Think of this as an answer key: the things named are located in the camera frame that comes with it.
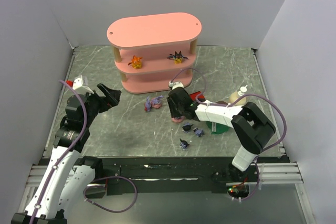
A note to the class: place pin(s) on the pink three-tier wooden shelf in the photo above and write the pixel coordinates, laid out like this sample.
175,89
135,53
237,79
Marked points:
154,37

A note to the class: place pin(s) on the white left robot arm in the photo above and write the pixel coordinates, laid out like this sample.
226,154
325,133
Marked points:
58,192

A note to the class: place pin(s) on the purple black figure upper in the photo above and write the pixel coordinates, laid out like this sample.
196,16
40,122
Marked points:
187,127

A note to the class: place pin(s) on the orange pikachu figure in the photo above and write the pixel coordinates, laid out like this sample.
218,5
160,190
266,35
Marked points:
136,62

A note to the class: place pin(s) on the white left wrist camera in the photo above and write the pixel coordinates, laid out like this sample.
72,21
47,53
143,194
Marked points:
81,83

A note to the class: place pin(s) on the purple black figure right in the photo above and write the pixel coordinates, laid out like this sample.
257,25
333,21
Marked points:
198,132

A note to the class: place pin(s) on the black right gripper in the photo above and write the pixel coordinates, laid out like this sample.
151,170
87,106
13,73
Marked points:
175,104

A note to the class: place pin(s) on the lying purple bunny pink base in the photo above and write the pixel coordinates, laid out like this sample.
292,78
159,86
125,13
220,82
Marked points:
157,102

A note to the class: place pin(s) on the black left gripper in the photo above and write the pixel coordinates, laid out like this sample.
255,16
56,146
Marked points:
102,99

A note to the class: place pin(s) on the red flat box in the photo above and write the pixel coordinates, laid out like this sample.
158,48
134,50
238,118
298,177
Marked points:
197,95

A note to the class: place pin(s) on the purple black figure lower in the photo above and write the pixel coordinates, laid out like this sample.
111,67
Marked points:
184,144

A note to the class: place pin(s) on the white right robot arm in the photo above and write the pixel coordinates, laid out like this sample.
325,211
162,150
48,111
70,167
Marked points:
252,127

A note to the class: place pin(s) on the black winged pikachu figure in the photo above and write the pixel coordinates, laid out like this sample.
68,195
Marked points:
177,57

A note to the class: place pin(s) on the small purple bunny figure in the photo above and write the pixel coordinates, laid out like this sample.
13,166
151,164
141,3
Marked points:
148,105

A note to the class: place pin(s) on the aluminium rail frame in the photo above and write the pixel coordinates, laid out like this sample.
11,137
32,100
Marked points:
270,173

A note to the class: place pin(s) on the purple black figure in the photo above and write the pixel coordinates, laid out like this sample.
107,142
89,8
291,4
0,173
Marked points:
184,144
198,132
187,127

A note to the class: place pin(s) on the beige pump bottle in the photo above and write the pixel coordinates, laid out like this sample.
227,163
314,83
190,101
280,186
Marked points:
238,94

